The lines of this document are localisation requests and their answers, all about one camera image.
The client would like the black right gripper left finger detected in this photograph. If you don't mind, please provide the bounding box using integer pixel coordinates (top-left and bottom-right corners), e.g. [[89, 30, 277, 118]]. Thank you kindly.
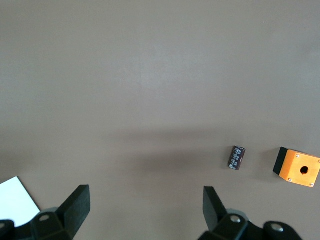
[[30, 184, 91, 240]]

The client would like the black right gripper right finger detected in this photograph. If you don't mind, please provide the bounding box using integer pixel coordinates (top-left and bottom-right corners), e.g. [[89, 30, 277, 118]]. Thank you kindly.
[[198, 186, 266, 240]]

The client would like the white drawer cabinet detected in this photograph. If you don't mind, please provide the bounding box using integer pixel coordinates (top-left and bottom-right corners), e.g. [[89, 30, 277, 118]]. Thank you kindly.
[[0, 176, 42, 228]]

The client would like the small black terminal block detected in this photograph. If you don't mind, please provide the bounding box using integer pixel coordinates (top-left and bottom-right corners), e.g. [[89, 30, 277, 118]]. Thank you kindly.
[[227, 145, 247, 171]]

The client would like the orange button enclosure box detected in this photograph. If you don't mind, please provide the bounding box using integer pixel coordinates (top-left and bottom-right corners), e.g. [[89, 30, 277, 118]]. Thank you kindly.
[[272, 146, 320, 189]]

